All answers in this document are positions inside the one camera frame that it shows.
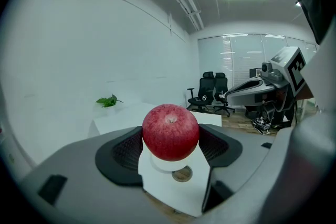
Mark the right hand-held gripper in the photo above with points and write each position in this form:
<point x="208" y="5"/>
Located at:
<point x="283" y="68"/>

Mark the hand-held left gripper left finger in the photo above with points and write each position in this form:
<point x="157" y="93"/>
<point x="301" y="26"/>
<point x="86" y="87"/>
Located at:
<point x="78" y="178"/>

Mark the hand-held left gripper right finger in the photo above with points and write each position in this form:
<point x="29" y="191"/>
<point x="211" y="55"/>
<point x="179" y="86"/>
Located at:
<point x="241" y="160"/>

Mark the red apple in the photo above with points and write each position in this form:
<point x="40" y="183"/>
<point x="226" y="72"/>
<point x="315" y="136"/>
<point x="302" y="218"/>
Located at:
<point x="170" y="136"/>

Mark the clear glass plate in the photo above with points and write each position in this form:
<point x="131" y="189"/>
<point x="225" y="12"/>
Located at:
<point x="162" y="166"/>

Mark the white cloth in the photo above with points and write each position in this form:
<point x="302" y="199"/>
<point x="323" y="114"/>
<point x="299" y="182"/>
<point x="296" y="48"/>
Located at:
<point x="222" y="95"/>

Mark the black mesh office chair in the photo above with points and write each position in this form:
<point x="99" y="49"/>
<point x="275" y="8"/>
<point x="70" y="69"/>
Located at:
<point x="221" y="84"/>
<point x="203" y="86"/>

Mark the white window blinds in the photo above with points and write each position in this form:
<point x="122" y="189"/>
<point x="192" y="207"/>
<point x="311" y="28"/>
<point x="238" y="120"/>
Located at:
<point x="236" y="60"/>

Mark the white headphones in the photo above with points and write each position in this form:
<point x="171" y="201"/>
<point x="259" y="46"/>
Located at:
<point x="204" y="98"/>

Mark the green potted plant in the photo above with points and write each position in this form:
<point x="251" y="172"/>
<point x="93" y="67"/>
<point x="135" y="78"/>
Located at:
<point x="107" y="101"/>

